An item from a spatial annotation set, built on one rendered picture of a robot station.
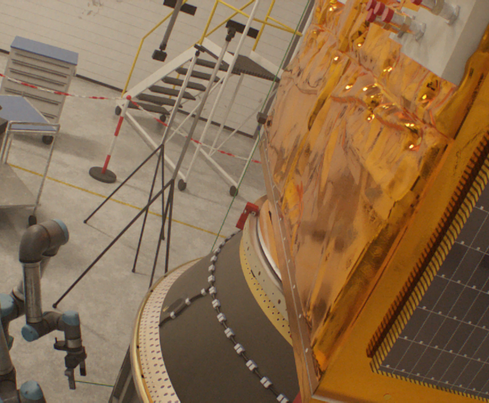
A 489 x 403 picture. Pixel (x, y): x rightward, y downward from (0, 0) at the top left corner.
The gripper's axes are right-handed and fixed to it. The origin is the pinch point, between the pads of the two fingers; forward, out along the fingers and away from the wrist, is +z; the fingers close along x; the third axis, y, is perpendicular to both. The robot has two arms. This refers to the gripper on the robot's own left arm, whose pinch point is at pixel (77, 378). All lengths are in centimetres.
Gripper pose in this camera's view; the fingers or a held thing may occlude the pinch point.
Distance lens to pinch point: 280.5
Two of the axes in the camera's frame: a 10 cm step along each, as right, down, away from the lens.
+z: 0.1, 9.8, 2.2
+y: 9.9, 0.2, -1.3
